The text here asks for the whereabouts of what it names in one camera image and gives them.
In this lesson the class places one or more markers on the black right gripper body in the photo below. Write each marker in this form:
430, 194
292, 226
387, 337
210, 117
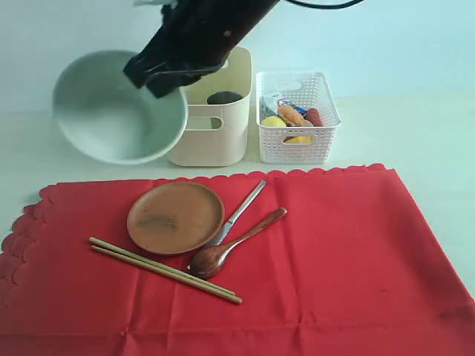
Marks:
196, 37

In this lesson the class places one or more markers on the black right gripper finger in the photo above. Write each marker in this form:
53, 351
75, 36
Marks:
142, 71
162, 83

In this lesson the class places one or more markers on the white ceramic bowl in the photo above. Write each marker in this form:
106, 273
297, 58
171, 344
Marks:
102, 114

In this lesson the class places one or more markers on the stainless steel cup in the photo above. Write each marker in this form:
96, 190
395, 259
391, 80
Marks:
221, 98

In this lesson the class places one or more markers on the blue white milk carton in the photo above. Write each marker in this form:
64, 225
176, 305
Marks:
270, 104

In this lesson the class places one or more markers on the yellow lemon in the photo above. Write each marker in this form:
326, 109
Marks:
273, 121

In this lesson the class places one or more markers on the fried chicken nugget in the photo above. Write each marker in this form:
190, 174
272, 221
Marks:
292, 117

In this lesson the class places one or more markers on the brown round plate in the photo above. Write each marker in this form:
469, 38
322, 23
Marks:
175, 218

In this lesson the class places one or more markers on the yellow cheese wedge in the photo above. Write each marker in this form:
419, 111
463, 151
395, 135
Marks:
298, 140

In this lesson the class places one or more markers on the red sausage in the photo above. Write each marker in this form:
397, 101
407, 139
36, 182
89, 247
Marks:
313, 116

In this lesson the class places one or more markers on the wooden chopstick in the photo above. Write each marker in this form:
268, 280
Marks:
121, 251
168, 274

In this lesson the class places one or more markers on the dark wooden spoon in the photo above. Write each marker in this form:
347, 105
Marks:
209, 261

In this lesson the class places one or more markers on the cream plastic bin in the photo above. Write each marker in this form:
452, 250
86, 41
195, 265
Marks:
201, 146

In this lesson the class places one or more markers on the white perforated plastic basket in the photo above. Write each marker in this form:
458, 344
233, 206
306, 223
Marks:
307, 89

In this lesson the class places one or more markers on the red scalloped table cloth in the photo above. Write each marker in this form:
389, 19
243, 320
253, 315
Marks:
352, 269

